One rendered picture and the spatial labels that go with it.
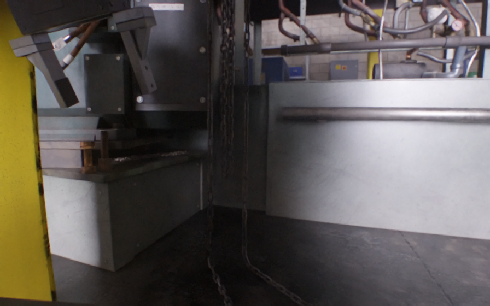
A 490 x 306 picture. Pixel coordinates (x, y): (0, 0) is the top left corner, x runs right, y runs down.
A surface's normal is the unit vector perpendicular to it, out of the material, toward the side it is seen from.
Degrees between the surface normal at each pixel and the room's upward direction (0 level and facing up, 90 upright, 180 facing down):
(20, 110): 90
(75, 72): 90
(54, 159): 90
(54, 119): 62
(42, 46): 83
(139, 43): 113
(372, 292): 0
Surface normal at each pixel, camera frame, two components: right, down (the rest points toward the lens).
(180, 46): 0.04, 0.11
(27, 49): -0.08, 0.50
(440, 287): 0.01, -0.99
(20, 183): 0.95, 0.05
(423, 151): -0.30, 0.11
